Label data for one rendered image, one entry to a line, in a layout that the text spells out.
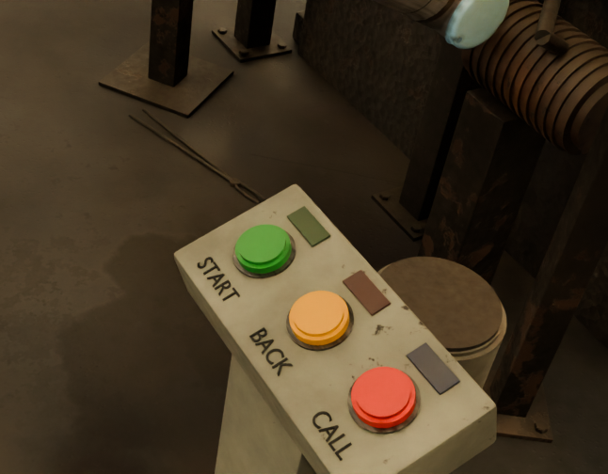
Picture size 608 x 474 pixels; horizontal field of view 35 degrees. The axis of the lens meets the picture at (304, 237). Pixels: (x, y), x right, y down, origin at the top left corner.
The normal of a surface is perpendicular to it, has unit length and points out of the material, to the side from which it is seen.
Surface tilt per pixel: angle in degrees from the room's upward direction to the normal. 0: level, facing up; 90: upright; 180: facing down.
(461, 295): 0
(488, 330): 0
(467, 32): 95
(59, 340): 0
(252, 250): 20
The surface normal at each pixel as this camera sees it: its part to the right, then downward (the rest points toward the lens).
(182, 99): 0.15, -0.75
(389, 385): -0.15, -0.62
